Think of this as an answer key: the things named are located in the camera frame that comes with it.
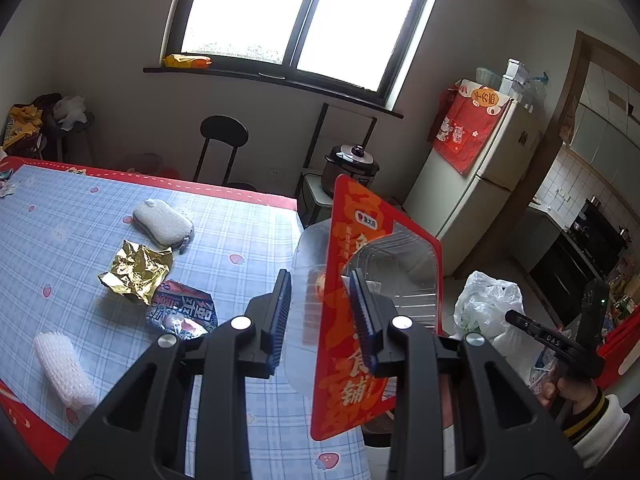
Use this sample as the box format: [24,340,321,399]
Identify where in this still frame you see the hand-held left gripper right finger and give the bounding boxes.
[349,268,586,480]

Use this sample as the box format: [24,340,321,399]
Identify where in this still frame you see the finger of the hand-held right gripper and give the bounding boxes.
[505,309,568,350]

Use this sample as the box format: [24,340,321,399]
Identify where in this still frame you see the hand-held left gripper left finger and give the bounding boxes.
[55,269,292,480]

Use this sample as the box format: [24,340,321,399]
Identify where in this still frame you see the white plastic bag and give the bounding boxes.
[453,271,526,358]

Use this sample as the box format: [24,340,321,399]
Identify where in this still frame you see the red card clear plastic tray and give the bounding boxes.
[291,175,443,441]

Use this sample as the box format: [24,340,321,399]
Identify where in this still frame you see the person's right forearm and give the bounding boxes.
[560,385,632,468]

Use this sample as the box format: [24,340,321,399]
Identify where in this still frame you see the person's right hand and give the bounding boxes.
[542,360,601,413]

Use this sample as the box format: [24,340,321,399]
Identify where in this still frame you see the red plastic thing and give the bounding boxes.
[597,305,640,391]

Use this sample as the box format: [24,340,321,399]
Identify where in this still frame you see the colourful packet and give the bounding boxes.
[530,355,558,397]

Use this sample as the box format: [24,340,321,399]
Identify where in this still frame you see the black kitchen stove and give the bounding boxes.
[527,199,631,328]

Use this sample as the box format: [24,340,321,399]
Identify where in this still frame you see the grey kitchen counter cabinet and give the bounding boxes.
[505,207,566,273]

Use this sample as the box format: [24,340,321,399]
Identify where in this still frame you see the blue snack wrapper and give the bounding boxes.
[146,280,219,342]

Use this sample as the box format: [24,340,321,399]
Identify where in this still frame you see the cream refrigerator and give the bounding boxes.
[402,79,546,278]

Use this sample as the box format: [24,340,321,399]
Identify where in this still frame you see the gold foil wrapper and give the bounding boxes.
[98,240,175,306]

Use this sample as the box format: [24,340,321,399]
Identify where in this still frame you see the white foam pad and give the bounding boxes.
[132,199,195,253]

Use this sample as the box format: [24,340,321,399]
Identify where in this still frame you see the black pressure cooker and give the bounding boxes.
[321,143,381,201]

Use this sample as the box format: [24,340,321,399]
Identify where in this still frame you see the black round chair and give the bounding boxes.
[192,116,256,191]

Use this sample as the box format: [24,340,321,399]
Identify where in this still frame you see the grey upper kitchen cabinets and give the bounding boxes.
[570,62,640,188]

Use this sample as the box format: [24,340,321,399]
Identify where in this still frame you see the red printed cloth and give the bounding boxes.
[427,82,503,176]

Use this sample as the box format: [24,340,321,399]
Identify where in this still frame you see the white foam net sleeve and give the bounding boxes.
[33,331,99,409]

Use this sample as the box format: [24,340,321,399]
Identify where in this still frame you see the clear plastic bag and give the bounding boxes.
[520,72,548,111]

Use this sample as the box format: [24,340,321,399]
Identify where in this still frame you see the black windowsill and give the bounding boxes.
[143,66,405,120]

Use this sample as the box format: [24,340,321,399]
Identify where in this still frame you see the white container stack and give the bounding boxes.
[502,59,523,96]

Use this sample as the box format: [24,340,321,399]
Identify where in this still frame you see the yellow snack packet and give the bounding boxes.
[164,54,212,70]

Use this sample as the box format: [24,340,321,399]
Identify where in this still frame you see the stool with clothes pile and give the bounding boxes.
[42,110,96,158]

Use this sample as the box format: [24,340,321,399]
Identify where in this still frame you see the white bin liner bag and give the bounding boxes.
[52,95,88,126]

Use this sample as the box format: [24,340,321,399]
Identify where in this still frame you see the black framed window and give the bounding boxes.
[162,0,448,111]

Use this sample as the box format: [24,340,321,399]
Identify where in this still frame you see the black frame white shelf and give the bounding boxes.
[300,102,378,228]

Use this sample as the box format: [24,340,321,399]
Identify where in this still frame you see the wooden door frame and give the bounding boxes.
[502,30,640,261]

